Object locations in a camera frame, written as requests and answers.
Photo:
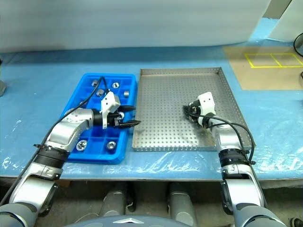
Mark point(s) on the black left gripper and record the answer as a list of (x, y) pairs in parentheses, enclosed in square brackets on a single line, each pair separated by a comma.
[(113, 118)]

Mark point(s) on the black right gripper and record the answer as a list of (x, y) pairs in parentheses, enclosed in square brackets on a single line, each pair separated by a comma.
[(195, 108)]

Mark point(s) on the metal nut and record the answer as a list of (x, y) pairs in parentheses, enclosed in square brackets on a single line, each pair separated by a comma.
[(95, 82), (115, 85), (110, 145)]

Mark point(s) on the metal cylinder part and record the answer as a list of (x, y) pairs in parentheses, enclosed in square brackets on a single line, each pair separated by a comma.
[(100, 92)]

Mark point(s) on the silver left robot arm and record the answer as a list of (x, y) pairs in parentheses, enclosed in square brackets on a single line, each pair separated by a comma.
[(64, 132)]

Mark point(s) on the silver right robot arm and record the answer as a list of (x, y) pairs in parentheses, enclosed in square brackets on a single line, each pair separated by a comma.
[(227, 139)]

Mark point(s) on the blue compartment tray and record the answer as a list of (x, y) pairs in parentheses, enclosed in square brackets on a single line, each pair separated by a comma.
[(97, 142)]

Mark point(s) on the perforated metal tray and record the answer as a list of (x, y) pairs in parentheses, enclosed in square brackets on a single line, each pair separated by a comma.
[(161, 106)]

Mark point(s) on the metal nut in bin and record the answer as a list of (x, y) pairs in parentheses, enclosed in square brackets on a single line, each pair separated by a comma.
[(115, 85)]

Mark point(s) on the brown mat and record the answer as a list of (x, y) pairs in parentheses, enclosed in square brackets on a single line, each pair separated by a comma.
[(260, 78)]

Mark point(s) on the dark grey rounded shape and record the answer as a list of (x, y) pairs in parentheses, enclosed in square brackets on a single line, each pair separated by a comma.
[(182, 203), (114, 201)]

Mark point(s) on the white backdrop sheet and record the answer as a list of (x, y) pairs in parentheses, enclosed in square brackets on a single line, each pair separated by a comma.
[(118, 23)]

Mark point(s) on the grey robot torso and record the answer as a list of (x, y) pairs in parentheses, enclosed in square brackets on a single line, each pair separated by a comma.
[(130, 222)]

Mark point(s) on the white panel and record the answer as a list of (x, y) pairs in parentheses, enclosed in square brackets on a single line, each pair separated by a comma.
[(284, 28)]

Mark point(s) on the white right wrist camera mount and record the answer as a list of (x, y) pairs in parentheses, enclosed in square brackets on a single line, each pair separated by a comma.
[(207, 100)]

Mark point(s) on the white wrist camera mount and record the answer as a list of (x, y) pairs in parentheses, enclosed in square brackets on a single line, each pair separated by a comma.
[(207, 100), (107, 100)]

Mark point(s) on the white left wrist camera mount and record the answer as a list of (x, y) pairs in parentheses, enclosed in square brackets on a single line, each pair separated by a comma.
[(107, 100)]

